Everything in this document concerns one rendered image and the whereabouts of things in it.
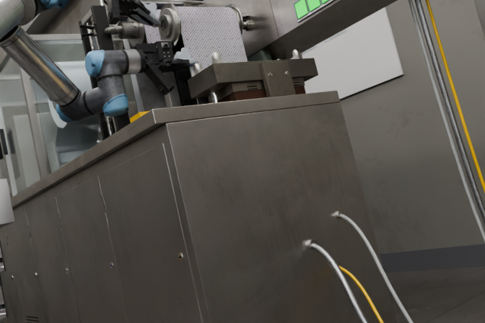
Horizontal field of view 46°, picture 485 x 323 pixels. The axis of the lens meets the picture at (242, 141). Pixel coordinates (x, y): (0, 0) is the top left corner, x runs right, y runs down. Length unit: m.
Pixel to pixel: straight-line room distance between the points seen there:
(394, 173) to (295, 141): 1.94
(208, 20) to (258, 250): 0.82
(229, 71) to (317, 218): 0.50
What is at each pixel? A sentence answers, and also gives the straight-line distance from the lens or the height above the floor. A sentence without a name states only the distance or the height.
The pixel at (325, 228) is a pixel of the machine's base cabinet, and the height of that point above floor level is 0.49.
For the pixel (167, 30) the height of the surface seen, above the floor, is 1.23.
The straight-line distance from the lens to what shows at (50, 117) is 2.75.
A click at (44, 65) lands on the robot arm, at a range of 1.66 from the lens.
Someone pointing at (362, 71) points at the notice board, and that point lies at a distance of 3.64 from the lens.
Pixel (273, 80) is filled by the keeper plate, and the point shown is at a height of 0.96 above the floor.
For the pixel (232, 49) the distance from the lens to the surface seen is 1.98.
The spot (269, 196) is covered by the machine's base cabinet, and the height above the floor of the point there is 0.62.
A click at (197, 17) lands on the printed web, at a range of 1.95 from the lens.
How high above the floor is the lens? 0.61
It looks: 6 degrees up
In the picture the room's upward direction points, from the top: 13 degrees counter-clockwise
